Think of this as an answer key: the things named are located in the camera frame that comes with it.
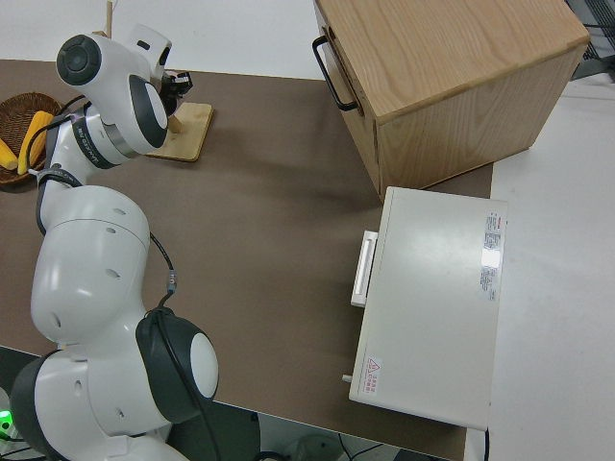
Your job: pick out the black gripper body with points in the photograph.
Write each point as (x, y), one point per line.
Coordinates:
(175, 86)

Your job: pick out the round wicker basket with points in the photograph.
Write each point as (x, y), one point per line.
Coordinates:
(29, 103)

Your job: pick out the wooden mug tree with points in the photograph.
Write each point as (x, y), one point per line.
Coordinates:
(192, 129)

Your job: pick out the white toaster oven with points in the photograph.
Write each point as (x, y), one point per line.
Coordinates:
(432, 298)

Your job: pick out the wooden cabinet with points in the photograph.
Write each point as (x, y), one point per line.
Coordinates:
(456, 57)

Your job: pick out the grey round floor object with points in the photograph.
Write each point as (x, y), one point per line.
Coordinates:
(312, 449)

